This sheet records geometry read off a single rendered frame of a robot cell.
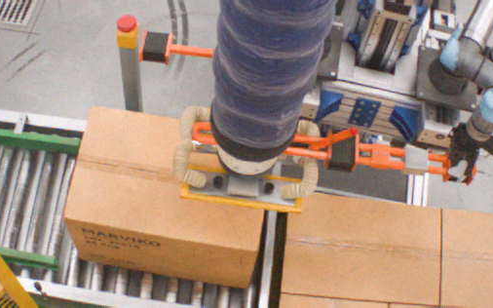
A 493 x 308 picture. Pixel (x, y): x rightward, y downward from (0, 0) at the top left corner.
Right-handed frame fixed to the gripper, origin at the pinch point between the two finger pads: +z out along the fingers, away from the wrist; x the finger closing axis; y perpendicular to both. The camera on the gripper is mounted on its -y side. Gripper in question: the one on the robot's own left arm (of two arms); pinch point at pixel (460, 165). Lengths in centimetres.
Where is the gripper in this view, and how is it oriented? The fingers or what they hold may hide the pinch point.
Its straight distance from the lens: 206.6
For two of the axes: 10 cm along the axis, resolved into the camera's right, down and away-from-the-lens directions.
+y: -9.9, -1.3, -0.3
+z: -0.9, 4.5, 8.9
